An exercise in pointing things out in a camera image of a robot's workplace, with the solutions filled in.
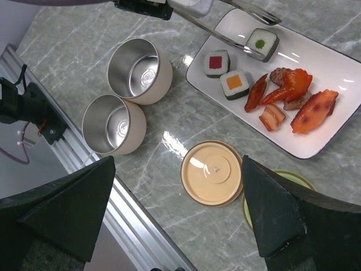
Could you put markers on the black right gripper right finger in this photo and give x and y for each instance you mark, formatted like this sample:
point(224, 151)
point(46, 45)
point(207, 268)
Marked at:
point(297, 228)

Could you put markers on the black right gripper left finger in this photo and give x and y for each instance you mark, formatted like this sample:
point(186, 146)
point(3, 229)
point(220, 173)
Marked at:
point(65, 214)

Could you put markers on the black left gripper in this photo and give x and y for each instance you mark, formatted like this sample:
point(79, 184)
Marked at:
point(153, 9)

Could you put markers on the sushi roll red centre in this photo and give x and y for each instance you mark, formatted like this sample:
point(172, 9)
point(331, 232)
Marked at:
point(216, 63)

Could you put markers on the sushi roll green centre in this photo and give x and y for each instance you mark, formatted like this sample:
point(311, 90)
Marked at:
point(263, 41)

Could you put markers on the metal food tongs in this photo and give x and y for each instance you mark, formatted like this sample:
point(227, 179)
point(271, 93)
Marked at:
point(256, 12)

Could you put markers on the orange chicken wing piece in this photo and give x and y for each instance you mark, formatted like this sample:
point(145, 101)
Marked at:
point(296, 83)

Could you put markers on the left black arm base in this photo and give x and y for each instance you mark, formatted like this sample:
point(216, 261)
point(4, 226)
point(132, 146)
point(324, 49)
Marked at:
point(22, 101)

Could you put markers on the green round lid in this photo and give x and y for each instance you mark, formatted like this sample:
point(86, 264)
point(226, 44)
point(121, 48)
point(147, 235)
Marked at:
point(294, 177)

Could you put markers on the sushi roll orange centre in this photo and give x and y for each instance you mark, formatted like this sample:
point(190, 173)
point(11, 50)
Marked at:
point(235, 84)

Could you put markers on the beige round lid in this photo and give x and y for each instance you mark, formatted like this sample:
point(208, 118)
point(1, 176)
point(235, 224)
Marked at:
point(211, 173)

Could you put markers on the bacon slice piece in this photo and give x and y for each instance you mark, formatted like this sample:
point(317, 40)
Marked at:
point(272, 117)

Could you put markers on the slim orange wing piece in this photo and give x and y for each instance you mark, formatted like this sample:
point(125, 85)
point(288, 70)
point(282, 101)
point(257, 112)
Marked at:
point(256, 94)

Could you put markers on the large orange fish piece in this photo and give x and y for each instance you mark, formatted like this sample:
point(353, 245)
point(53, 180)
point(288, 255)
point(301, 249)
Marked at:
point(313, 113)

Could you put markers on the brown meat patty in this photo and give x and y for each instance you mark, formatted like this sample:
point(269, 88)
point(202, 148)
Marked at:
point(297, 103)
point(277, 76)

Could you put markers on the white rectangular plate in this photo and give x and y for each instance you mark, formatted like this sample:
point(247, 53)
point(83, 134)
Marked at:
point(329, 69)

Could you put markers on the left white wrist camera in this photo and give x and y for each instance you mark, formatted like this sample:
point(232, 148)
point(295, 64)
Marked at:
point(195, 8)

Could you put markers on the aluminium front rail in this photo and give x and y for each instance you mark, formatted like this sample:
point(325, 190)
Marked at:
point(128, 239)

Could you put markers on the steel bowl far from rail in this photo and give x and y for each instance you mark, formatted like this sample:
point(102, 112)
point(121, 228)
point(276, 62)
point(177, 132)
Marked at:
point(139, 72)

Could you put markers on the steel bowl near rail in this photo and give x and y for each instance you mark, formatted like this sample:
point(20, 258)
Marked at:
point(111, 125)

